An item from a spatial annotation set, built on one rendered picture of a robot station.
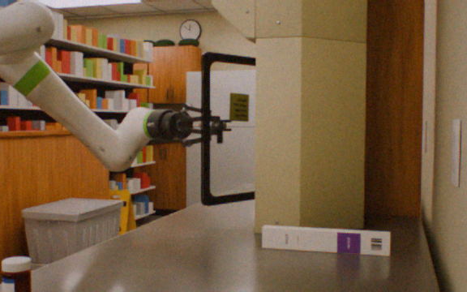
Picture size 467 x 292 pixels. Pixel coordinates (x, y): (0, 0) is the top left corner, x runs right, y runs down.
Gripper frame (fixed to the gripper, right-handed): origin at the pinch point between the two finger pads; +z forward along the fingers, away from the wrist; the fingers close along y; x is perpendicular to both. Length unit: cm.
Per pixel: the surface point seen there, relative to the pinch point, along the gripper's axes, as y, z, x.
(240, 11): 27.6, 16.2, -8.6
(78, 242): -73, -185, 65
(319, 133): -1.6, 31.2, 3.6
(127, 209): -76, -282, 170
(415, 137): -3, 37, 44
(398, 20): 30, 32, 41
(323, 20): 25.3, 31.3, 4.1
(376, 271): -26, 58, -17
